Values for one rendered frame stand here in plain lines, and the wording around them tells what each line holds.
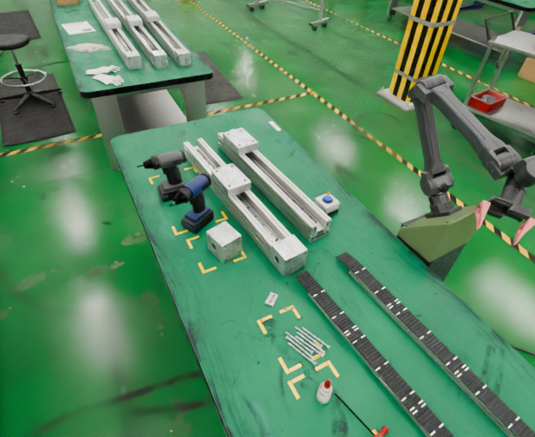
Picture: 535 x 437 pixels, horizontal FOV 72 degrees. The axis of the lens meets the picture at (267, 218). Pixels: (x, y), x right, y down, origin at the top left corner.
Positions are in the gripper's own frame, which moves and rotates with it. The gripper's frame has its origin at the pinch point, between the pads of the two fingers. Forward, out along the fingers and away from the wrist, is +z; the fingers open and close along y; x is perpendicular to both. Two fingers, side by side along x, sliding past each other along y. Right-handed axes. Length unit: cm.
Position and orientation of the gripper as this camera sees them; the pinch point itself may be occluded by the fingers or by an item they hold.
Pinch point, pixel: (497, 234)
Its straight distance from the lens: 120.3
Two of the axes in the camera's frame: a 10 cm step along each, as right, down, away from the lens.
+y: 8.6, 4.2, -3.1
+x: 1.4, 3.8, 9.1
